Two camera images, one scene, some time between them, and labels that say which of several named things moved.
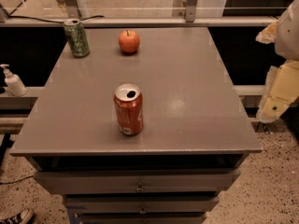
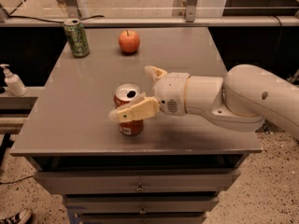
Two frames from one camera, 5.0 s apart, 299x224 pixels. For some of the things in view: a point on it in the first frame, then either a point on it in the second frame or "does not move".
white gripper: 289,35 -> 170,92
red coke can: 128,101 does not move
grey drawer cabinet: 194,139 does not move
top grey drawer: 93,182 does not move
